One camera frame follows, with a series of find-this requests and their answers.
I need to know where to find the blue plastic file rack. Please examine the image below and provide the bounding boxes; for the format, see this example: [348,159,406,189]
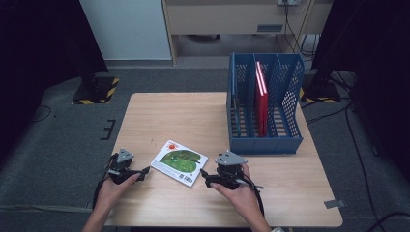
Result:
[226,52,305,156]

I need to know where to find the white cabinet panel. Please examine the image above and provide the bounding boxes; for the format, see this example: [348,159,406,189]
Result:
[79,0,172,61]

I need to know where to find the black floor tape marking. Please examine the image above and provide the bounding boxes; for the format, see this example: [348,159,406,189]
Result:
[100,119,117,141]

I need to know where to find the grey tape strip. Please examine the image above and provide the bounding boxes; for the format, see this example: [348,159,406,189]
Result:
[323,199,347,210]

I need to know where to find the person's left hand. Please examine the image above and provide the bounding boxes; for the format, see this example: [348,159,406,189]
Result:
[96,173,142,213]

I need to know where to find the hand-held gripper black cable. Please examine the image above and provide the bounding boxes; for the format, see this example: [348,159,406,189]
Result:
[243,175,266,218]
[92,154,118,211]

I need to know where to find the white board book green leaf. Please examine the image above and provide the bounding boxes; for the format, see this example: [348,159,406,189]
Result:
[150,139,209,189]

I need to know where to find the thin black floor cable loop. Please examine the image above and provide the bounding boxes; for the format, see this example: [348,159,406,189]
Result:
[31,104,53,124]

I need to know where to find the black hanging cable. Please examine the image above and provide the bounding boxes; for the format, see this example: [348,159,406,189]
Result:
[283,0,304,54]

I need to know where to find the blue picture book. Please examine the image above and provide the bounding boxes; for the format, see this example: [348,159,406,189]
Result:
[232,98,242,136]

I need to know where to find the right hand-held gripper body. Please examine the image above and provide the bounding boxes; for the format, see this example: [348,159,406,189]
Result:
[214,150,249,190]

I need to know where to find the tangle of cables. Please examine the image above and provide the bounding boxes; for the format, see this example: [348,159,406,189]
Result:
[299,33,321,62]

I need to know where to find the right hand-held gripper black cable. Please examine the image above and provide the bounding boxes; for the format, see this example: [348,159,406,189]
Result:
[243,175,266,218]

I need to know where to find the person's right hand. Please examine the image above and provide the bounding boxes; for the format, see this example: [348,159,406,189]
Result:
[211,164,262,222]

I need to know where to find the thick black floor cable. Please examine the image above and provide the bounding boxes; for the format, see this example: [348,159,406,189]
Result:
[366,211,410,232]

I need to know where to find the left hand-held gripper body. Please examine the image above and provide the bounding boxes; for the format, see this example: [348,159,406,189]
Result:
[107,148,140,186]

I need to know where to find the black curtain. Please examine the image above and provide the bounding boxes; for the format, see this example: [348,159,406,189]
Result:
[311,0,410,182]
[0,0,109,162]

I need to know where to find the long black floor cable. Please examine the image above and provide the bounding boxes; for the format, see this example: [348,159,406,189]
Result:
[343,101,379,232]

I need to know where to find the beige wooden desk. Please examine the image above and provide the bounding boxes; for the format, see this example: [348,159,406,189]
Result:
[161,0,335,66]

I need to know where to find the black stand base yellow stripes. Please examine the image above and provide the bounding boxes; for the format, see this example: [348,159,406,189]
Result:
[299,69,342,104]
[72,74,121,105]

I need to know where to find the left hand-held gripper black cable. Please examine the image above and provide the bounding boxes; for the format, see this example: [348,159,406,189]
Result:
[92,154,118,211]

